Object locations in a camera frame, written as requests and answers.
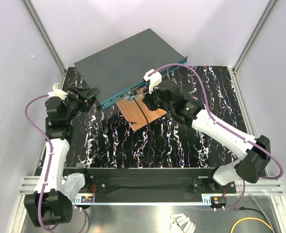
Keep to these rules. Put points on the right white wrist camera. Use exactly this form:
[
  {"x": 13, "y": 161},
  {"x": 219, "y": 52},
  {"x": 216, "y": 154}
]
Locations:
[{"x": 153, "y": 78}]

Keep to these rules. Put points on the silver SFP module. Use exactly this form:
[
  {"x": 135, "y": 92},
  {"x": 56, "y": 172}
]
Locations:
[{"x": 140, "y": 94}]

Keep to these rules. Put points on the pile of white modules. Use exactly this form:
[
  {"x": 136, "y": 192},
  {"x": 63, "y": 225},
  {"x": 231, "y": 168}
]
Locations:
[{"x": 181, "y": 223}]

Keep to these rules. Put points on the dark teal network switch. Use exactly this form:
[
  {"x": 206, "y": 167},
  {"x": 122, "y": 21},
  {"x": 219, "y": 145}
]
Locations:
[{"x": 118, "y": 70}]

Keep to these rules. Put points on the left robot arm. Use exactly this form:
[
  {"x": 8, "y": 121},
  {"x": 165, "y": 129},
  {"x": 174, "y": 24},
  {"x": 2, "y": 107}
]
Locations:
[{"x": 51, "y": 202}]

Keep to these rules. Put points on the wooden board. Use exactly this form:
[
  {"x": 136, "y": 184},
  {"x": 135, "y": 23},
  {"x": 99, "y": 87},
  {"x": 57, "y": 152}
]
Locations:
[{"x": 131, "y": 111}]

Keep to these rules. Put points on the white slotted cable duct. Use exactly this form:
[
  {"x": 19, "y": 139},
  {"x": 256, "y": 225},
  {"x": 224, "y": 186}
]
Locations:
[{"x": 83, "y": 200}]

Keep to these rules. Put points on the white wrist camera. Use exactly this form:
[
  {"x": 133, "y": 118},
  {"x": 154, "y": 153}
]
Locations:
[
  {"x": 153, "y": 78},
  {"x": 57, "y": 92}
]

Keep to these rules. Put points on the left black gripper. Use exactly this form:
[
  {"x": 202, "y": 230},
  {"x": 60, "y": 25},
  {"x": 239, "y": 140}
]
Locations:
[{"x": 88, "y": 93}]

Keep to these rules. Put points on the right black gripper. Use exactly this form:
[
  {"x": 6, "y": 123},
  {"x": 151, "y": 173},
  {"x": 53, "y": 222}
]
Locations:
[{"x": 147, "y": 100}]

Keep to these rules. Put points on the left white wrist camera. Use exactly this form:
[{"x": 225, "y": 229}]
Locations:
[{"x": 57, "y": 92}]

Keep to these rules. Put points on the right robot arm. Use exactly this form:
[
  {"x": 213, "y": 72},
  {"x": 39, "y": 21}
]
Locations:
[{"x": 251, "y": 152}]

